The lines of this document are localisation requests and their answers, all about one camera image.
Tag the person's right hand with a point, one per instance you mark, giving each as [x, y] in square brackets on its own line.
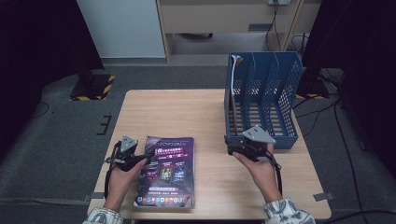
[263, 174]

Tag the white cabinet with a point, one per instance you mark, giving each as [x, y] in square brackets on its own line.
[124, 28]

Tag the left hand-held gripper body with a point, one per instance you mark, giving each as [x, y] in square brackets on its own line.
[128, 155]

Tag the black curtain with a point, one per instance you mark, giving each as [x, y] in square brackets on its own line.
[37, 46]
[367, 62]

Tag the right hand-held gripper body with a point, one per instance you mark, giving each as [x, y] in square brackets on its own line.
[255, 146]

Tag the blue file rack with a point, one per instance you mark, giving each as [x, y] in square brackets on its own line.
[286, 141]

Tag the grey tape piece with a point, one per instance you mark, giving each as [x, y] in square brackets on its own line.
[323, 196]
[97, 195]

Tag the purple magazine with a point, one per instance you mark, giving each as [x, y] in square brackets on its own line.
[183, 174]

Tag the beige wooden cabinet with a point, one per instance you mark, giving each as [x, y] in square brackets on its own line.
[218, 18]

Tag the black stand with striped base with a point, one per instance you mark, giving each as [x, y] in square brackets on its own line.
[93, 87]
[311, 88]

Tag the person's left hand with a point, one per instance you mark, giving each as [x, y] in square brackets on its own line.
[123, 183]

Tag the black tape mark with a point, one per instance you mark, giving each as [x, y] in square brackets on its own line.
[107, 124]

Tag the white power strip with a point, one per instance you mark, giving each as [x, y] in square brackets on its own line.
[278, 2]

